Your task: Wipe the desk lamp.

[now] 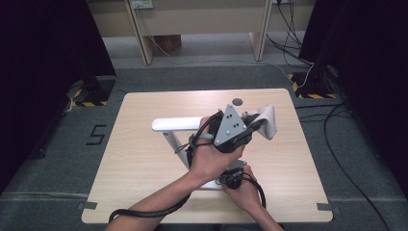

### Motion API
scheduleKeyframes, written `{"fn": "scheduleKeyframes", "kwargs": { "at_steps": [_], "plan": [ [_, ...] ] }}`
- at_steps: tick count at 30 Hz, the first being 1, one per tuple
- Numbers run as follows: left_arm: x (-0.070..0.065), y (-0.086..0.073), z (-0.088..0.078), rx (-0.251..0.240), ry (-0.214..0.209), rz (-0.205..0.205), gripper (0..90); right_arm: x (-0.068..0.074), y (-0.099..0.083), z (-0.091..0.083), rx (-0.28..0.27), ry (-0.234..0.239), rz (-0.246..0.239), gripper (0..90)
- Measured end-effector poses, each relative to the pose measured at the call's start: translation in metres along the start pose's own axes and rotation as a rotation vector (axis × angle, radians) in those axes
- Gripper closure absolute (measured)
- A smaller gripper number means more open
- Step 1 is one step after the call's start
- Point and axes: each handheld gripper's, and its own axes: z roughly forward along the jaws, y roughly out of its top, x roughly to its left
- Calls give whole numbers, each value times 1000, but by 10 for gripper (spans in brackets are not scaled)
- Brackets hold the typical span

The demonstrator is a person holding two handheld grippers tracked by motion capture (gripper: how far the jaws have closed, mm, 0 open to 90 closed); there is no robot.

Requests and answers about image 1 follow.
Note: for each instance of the black stand base hazard tape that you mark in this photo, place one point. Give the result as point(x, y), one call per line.
point(312, 86)
point(96, 91)

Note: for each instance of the brown cardboard box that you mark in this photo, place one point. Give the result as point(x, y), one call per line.
point(167, 43)

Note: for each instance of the person's right hand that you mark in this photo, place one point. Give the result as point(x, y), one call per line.
point(242, 192)

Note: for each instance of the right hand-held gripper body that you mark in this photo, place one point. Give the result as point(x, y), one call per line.
point(233, 174)

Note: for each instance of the beige wooden desk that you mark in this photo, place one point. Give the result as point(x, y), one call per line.
point(198, 19)

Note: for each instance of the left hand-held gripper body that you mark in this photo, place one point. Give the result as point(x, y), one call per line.
point(229, 128)

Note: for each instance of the grey tape piece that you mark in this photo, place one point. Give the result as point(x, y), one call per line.
point(87, 205)
point(327, 208)

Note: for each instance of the dark curtain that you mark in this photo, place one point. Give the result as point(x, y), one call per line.
point(41, 80)
point(369, 80)

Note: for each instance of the person's left hand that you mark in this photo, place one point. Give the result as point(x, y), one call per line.
point(211, 160)

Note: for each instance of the white power socket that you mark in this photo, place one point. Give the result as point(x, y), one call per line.
point(141, 4)

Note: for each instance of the white desk lamp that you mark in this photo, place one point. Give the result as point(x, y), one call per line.
point(174, 123)

